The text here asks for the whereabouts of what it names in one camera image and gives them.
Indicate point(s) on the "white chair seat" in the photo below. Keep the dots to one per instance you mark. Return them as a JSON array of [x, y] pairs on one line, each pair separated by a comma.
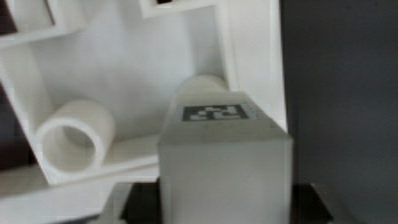
[[98, 56]]

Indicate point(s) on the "white U-shaped fence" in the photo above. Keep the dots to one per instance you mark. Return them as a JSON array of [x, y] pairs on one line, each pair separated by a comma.
[[38, 203]]

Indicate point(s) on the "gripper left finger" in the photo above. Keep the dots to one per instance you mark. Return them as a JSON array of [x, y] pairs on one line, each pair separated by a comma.
[[132, 206]]

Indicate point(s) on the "white chair leg block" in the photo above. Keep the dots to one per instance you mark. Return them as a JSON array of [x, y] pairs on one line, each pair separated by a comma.
[[225, 151]]

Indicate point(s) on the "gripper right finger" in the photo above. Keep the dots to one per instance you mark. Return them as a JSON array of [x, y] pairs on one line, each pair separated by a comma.
[[317, 206]]

